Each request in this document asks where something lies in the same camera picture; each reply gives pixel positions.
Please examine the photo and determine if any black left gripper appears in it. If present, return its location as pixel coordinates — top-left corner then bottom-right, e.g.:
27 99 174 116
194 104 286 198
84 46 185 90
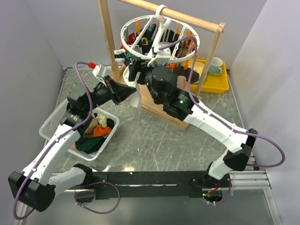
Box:
83 75 136 112

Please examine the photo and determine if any white round clip hanger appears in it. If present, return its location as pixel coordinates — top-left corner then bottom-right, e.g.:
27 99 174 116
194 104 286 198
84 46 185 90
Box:
120 5 201 65

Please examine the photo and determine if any white sock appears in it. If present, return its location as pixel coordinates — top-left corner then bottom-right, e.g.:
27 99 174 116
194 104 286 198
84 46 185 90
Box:
123 66 142 109

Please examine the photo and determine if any pale pink sock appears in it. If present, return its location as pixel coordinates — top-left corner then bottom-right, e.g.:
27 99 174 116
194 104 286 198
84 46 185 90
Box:
177 75 190 91

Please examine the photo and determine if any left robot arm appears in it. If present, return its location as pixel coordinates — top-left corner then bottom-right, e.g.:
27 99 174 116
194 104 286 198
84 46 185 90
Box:
8 75 137 212

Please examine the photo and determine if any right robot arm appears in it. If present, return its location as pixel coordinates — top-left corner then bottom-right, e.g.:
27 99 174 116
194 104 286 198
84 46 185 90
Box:
123 60 257 188

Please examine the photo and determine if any wooden drying rack stand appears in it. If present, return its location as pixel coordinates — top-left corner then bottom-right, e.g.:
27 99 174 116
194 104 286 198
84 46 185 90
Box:
98 0 225 130

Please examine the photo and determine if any orange sock in basket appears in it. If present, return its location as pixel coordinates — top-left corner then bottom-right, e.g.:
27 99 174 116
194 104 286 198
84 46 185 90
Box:
93 124 112 137

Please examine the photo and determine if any white plastic laundry basket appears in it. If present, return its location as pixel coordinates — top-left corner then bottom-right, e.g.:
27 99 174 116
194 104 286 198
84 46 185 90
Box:
38 98 120 162

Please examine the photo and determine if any beige sock in basket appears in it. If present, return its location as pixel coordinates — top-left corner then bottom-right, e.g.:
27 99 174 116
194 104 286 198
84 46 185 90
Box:
82 118 99 138

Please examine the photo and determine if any light blue mug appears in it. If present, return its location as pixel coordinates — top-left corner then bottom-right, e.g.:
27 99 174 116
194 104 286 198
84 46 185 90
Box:
208 57 223 75

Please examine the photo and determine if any yellow plastic tray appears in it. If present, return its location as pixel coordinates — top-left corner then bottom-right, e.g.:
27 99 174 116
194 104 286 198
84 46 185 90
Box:
191 59 229 94

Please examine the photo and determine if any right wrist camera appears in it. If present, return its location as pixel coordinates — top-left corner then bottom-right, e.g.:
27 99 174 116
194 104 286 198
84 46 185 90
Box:
147 45 171 67

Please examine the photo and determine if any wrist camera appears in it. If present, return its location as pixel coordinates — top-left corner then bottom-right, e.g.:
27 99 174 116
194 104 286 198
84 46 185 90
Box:
147 45 171 67
88 62 107 79

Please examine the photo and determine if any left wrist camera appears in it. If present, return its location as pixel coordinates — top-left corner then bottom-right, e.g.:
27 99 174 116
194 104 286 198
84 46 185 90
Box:
88 62 107 79

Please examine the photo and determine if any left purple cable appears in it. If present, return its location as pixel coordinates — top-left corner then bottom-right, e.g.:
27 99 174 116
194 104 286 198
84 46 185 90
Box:
13 61 97 220

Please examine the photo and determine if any purple cable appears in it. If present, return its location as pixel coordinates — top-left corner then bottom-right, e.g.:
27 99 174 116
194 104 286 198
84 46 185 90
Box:
158 35 285 168
13 61 97 220

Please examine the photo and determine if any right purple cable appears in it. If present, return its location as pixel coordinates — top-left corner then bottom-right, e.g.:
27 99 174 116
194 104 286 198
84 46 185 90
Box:
158 35 285 168

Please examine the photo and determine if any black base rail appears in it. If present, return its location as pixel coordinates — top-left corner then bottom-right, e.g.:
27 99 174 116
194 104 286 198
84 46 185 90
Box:
64 170 232 200

